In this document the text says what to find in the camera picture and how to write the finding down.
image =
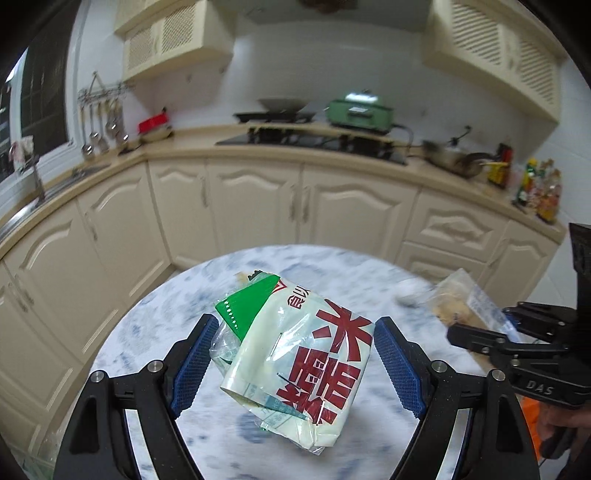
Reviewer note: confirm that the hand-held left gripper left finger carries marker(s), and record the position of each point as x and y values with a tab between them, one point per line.
194	364

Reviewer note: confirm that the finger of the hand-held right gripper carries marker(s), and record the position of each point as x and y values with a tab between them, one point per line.
475	339
545	321

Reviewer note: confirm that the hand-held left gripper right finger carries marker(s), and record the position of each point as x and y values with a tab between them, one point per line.
399	364

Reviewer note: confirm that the cream clear wrapper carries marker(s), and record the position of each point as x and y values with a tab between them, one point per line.
455	300

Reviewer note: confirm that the white green plastic bag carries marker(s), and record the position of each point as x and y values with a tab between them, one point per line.
300	350

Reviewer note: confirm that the person's right hand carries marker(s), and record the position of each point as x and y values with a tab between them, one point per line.
577	424

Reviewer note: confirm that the orange plastic bag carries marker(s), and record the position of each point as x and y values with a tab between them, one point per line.
531	415

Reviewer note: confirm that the cream cabinet drawer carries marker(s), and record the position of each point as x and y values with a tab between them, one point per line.
455	224
438	263

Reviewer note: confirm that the dark bottle with yellow label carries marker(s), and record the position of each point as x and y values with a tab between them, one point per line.
526	184

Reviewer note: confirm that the dark soy sauce bottle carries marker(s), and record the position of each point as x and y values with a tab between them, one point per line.
501	168

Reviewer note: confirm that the cream lower kitchen cabinets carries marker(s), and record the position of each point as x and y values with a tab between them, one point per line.
258	207

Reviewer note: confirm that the steel sink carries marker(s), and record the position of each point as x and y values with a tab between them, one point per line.
60	184

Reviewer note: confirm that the cream bowl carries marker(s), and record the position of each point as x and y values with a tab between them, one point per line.
157	135

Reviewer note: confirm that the steel spatula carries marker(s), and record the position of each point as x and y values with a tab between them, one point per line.
104	146

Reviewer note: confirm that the black glass gas stove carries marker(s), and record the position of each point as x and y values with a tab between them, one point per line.
300	146

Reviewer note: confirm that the steel faucet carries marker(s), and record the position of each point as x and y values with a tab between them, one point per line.
38	177

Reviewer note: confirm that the red plastic container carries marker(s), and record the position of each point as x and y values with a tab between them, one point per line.
153	123

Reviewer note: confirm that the steel skimmer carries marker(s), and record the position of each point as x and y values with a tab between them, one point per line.
112	124

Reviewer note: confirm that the green electric grill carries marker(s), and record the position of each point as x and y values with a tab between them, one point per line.
360	113

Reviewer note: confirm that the pink white cloth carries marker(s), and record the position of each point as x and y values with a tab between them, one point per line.
21	154

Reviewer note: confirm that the white wok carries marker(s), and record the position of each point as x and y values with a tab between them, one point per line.
281	105

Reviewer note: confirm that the dark glass kitchen window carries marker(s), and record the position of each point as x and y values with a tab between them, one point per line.
51	92

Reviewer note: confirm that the grey range hood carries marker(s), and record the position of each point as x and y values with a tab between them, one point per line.
346	14

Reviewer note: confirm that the wide cream lattice wall cabinet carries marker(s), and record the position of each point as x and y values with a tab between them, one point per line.
498	50

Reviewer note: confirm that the metal wall utensil rack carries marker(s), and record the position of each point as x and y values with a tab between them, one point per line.
104	92

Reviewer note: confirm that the small cream lattice wall cabinet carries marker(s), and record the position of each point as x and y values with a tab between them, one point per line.
175	41

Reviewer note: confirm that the cream upper wall cabinet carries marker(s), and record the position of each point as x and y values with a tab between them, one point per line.
152	11

